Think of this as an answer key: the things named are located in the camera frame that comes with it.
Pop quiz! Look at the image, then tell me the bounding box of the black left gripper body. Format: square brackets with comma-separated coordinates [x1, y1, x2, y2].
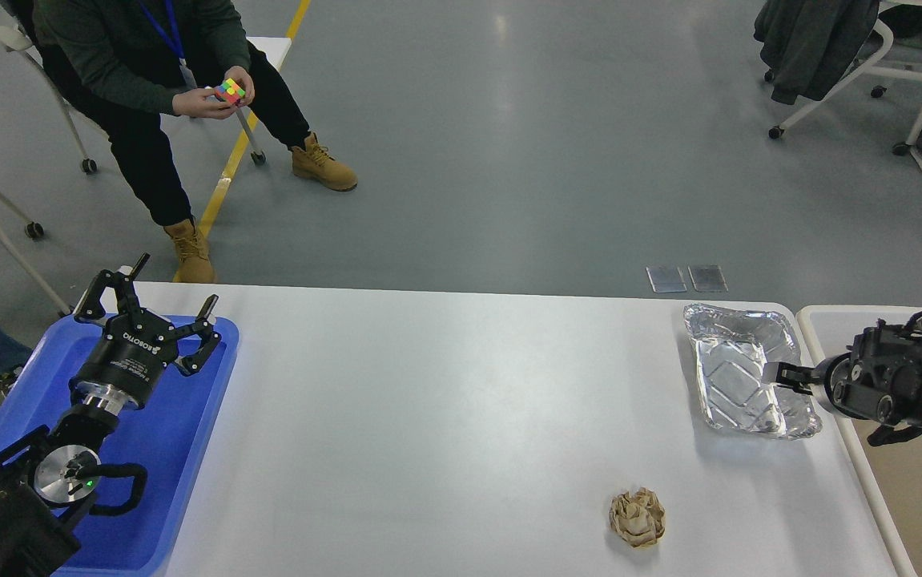
[70, 312, 174, 410]

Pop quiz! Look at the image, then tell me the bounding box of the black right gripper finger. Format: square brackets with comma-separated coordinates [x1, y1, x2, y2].
[763, 362, 817, 395]

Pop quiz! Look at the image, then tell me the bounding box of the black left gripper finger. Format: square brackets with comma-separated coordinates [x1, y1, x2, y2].
[74, 254, 150, 325]
[163, 295, 222, 377]

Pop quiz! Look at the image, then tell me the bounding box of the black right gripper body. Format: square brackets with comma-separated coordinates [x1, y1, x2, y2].
[813, 321, 922, 425]

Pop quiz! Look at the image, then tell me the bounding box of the aluminium foil tray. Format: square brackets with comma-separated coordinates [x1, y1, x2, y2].
[682, 303, 823, 441]

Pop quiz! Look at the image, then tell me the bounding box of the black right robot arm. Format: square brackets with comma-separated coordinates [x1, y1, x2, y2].
[762, 309, 922, 448]

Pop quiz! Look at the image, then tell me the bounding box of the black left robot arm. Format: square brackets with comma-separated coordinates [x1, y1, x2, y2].
[0, 253, 222, 576]

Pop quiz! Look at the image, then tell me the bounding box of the blue plastic tray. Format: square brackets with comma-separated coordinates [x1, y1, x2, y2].
[0, 317, 240, 576]

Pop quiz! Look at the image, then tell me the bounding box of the beige plastic bin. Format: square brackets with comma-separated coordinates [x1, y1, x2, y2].
[797, 305, 922, 576]

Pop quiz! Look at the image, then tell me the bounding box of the right metal floor plate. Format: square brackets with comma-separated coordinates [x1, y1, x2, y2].
[689, 265, 729, 293]

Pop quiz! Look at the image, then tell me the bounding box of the metal floor plate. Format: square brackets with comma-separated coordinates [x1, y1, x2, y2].
[645, 265, 688, 293]
[689, 265, 729, 293]

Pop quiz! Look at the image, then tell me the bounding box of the left metal floor plate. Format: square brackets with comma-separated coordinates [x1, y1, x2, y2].
[645, 265, 688, 293]

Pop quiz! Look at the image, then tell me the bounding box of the crumpled brown paper ball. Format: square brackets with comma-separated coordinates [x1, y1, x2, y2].
[610, 488, 666, 548]

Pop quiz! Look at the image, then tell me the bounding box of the colourful puzzle cube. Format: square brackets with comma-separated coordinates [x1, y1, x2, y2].
[214, 78, 246, 107]

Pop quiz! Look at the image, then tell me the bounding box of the seated person in green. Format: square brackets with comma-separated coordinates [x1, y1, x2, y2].
[31, 1, 358, 284]

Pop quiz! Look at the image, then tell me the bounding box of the white chair with dark jacket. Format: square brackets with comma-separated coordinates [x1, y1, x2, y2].
[754, 1, 922, 155]

